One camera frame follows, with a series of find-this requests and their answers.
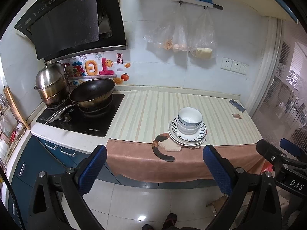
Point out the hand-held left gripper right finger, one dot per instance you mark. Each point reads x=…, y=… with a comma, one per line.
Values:
x=217, y=170

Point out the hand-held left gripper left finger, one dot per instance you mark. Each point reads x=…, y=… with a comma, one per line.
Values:
x=93, y=170

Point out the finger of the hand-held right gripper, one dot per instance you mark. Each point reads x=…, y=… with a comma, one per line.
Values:
x=267, y=149
x=291, y=146

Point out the blue leaf pattern plate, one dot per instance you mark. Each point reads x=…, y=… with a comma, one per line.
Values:
x=202, y=134

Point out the white bowl dark rim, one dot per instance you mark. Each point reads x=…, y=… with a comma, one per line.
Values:
x=189, y=132

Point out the white bowl blue rim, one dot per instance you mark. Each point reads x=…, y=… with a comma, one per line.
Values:
x=189, y=128

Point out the plain white bowl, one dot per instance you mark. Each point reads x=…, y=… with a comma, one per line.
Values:
x=190, y=115

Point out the red plastic bag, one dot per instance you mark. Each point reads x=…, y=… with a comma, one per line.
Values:
x=266, y=166

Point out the cardboard piece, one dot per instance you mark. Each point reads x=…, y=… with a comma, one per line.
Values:
x=219, y=203

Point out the small brown label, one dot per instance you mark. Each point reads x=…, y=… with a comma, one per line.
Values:
x=236, y=116

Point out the black gas stove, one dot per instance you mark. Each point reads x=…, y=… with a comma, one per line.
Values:
x=100, y=122

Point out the glass sliding door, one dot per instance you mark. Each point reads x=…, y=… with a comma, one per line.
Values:
x=283, y=95

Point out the blue smartphone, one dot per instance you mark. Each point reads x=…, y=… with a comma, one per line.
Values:
x=237, y=106

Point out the blue kitchen cabinet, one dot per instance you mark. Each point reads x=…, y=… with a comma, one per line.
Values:
x=36, y=153

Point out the person's dark shoe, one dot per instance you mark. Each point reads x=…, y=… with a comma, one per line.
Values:
x=169, y=220
x=147, y=227

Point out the striped cloth with cat print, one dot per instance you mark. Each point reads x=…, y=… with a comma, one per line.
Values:
x=148, y=115

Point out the black wok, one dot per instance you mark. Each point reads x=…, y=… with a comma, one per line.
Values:
x=91, y=91

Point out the wooden cutting board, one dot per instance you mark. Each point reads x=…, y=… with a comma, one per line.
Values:
x=16, y=110

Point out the steel steamer pot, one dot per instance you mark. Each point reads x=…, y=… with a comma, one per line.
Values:
x=50, y=81

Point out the clear plastic bag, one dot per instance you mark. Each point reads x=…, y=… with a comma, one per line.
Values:
x=179, y=38
x=163, y=36
x=202, y=45

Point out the black range hood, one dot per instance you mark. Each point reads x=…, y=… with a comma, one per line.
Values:
x=72, y=16

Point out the white wall socket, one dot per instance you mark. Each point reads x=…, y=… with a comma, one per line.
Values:
x=235, y=66
x=243, y=69
x=226, y=63

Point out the colourful wall sticker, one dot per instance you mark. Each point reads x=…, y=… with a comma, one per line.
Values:
x=96, y=68

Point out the wall hook rail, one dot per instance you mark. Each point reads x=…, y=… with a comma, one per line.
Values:
x=191, y=0

